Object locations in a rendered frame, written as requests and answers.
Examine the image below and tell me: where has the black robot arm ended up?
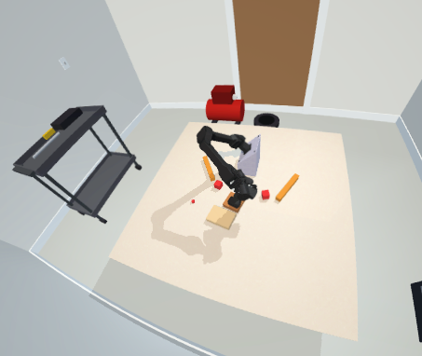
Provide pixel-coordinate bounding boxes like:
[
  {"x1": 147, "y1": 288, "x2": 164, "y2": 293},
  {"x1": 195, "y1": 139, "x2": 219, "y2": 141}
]
[{"x1": 197, "y1": 126, "x2": 257, "y2": 201}]

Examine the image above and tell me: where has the red cube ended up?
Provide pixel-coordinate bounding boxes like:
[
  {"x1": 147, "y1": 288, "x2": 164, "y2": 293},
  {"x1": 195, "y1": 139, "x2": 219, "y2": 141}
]
[
  {"x1": 214, "y1": 180, "x2": 223, "y2": 190},
  {"x1": 261, "y1": 190, "x2": 270, "y2": 200}
]

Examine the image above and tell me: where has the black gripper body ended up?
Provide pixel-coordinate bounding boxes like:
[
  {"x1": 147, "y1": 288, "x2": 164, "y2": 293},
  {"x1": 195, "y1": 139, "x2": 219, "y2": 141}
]
[{"x1": 227, "y1": 176, "x2": 254, "y2": 209}]

